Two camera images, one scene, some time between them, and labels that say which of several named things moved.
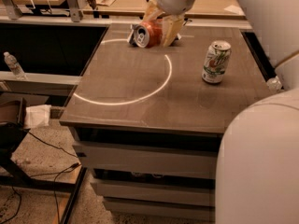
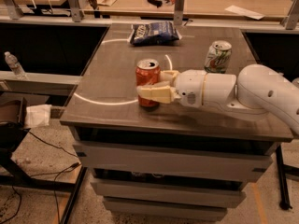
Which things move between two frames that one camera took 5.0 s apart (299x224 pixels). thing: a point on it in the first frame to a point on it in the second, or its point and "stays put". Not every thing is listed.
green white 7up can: [216, 60] stays put
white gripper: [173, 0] to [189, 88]
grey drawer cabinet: [147, 121] stays put
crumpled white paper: [37, 116] stays put
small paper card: [105, 0] stays put
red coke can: [148, 34] to [148, 72]
